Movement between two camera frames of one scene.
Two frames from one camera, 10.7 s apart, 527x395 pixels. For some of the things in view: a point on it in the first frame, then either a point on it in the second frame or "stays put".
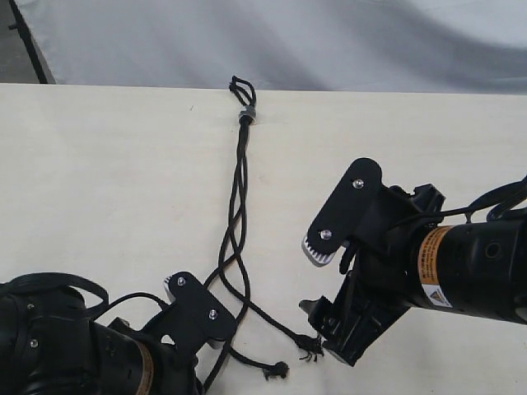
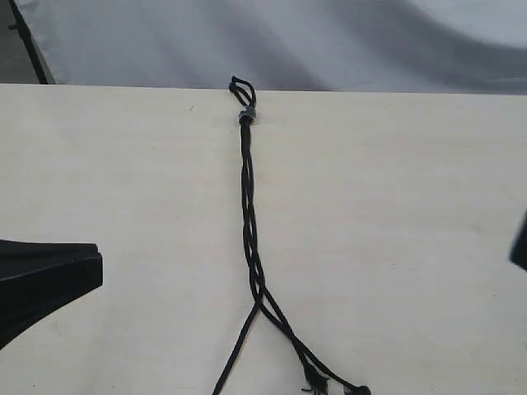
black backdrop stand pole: [23, 30] stays put
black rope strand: [237, 236] → [243, 91]
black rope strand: [230, 226] → [244, 106]
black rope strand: [234, 220] → [311, 380]
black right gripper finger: [347, 341] → [518, 254]
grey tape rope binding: [249, 110] stays put
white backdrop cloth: [465, 47] stays put
